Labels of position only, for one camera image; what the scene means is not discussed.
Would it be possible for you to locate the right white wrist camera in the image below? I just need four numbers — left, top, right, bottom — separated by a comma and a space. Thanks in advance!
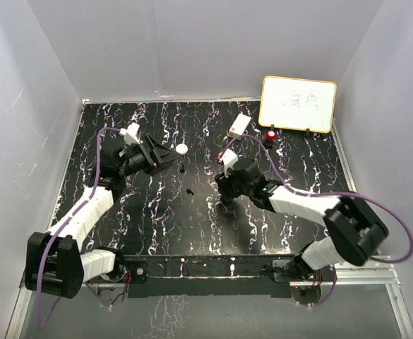
217, 148, 239, 177

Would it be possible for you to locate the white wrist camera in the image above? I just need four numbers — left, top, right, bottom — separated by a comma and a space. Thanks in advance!
217, 148, 239, 177
119, 122, 140, 145

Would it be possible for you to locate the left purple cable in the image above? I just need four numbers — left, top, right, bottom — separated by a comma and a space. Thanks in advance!
35, 127, 126, 331

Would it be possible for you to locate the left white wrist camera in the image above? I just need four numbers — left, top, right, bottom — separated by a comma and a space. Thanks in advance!
119, 122, 140, 145

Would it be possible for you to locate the white board yellow frame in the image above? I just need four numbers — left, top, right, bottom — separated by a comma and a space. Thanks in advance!
258, 76, 337, 133

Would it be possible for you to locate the purple cable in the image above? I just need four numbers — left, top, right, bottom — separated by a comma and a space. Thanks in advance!
35, 127, 126, 331
218, 133, 413, 264

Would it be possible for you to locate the white earbud charging case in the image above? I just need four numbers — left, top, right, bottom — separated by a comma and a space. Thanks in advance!
175, 143, 188, 155

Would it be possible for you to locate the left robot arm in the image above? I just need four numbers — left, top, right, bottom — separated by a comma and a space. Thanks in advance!
24, 131, 188, 299

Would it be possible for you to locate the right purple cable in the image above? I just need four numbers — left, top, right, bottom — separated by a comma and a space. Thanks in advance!
218, 133, 413, 264

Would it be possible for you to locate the black front mounting bar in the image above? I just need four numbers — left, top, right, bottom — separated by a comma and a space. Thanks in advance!
124, 254, 293, 298

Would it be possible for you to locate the white cardboard box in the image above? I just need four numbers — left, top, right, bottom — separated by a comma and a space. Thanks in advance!
227, 113, 251, 140

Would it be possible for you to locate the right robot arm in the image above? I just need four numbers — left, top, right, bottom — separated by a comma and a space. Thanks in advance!
215, 155, 389, 280

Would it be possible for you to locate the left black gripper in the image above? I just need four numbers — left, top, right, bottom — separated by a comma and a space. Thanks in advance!
119, 135, 181, 177

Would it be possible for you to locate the red emergency button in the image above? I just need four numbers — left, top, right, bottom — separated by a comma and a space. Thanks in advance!
263, 130, 277, 150

